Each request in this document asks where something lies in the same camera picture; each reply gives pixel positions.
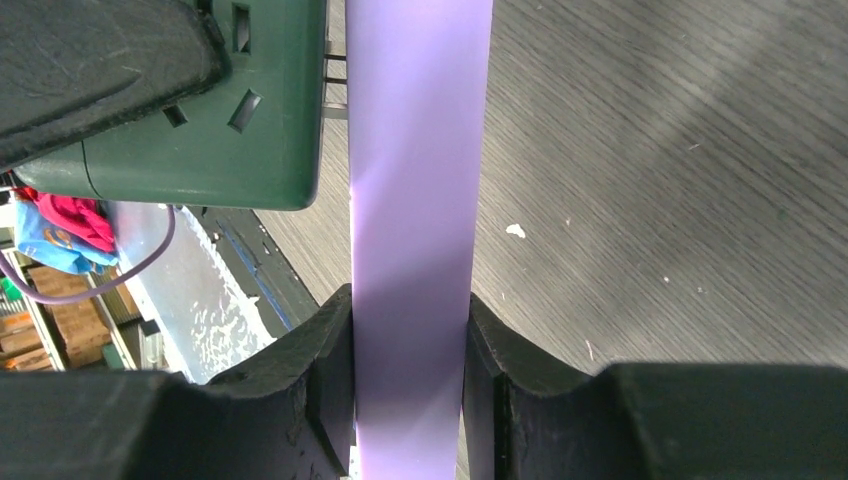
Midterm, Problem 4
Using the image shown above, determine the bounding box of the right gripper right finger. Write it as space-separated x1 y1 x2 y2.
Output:
462 298 847 479

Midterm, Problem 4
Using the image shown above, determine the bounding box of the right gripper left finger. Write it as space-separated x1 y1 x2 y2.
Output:
1 285 354 479

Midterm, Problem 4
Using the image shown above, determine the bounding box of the purple socket adapter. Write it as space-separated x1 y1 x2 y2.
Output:
345 1 493 479

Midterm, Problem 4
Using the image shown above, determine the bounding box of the green patterned adapter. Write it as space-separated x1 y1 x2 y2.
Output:
16 1 329 210

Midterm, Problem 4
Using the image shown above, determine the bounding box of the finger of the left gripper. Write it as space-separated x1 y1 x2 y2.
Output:
1 1 229 169

